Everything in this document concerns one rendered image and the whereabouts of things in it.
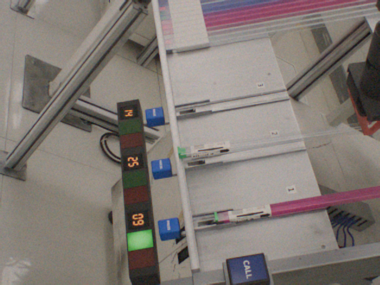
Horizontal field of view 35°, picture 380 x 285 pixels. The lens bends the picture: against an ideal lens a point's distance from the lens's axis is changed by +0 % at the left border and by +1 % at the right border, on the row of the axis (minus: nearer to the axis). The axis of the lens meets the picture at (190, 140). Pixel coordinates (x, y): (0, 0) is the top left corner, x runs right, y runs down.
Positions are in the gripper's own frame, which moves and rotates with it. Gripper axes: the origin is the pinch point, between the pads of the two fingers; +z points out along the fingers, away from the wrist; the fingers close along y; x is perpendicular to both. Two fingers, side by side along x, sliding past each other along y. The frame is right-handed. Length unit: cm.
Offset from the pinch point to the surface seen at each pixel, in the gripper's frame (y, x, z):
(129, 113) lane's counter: 13.6, 36.2, 5.6
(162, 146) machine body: 43, 31, 55
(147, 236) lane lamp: -11.2, 35.3, 4.6
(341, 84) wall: 172, -77, 186
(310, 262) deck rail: -20.5, 14.2, 0.6
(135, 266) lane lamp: -15.7, 37.4, 4.6
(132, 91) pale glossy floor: 100, 39, 92
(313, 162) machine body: 25, -4, 45
